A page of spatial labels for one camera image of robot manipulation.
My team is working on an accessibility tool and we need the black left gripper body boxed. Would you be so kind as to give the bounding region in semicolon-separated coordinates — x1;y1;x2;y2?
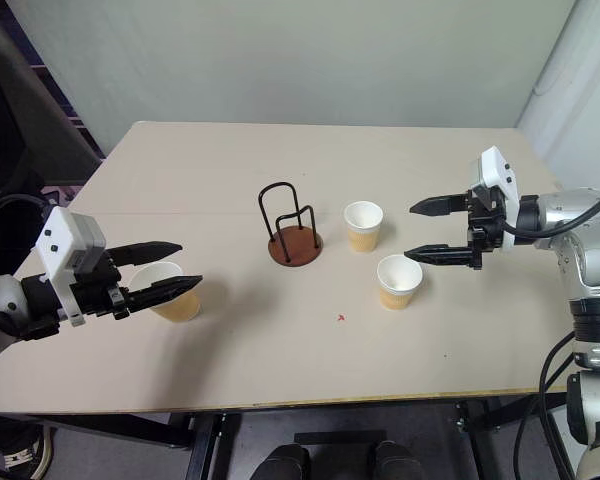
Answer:
72;252;131;321

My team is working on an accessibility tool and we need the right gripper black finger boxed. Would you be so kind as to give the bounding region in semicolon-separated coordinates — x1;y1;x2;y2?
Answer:
403;243;482;268
409;193;474;219

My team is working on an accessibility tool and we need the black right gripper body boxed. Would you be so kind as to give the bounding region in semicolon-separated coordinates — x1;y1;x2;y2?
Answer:
465;185;506;271

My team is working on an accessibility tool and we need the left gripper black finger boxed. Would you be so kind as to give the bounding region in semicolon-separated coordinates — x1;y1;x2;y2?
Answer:
107;241;184;266
124;274;204;314

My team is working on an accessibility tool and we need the tan paper cup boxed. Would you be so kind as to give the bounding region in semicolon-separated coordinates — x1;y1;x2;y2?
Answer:
128;260;203;324
343;200;385;253
376;254;425;312

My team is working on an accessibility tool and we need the light grey pipe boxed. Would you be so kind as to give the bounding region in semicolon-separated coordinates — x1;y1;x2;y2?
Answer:
516;0;600;169

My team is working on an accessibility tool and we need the black and white sneaker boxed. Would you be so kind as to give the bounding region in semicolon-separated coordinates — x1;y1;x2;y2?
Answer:
0;424;57;477

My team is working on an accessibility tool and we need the dark bulky equipment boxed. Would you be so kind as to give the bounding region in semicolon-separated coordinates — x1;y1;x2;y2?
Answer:
0;22;106;211

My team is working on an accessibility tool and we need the dark rounded shape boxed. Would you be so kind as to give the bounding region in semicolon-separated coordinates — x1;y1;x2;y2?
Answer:
371;439;430;480
251;442;312;480

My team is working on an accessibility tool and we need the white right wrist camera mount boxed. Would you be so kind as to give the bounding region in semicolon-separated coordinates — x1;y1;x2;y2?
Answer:
468;146;522;251

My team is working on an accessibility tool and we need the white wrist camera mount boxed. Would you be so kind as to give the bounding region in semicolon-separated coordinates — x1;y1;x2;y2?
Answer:
33;206;106;327
468;146;522;251

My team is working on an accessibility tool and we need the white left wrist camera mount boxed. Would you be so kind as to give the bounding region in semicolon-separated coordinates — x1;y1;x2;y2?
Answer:
33;206;106;327

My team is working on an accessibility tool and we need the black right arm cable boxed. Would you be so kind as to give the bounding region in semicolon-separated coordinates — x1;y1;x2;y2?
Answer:
499;182;600;236

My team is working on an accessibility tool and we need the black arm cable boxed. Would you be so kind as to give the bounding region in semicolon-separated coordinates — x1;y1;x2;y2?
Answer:
0;193;51;241
499;182;600;236

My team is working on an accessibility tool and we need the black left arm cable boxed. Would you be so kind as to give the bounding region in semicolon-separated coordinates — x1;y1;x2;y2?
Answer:
0;193;51;241

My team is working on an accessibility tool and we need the wire holder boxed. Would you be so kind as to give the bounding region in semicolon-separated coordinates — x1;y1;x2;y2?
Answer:
256;182;325;268

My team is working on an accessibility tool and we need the black metal table frame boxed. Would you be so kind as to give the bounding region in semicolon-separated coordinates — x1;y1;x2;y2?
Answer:
0;389;576;480

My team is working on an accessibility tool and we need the black robot body cable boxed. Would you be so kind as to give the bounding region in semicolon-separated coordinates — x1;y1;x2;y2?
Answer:
512;329;584;480

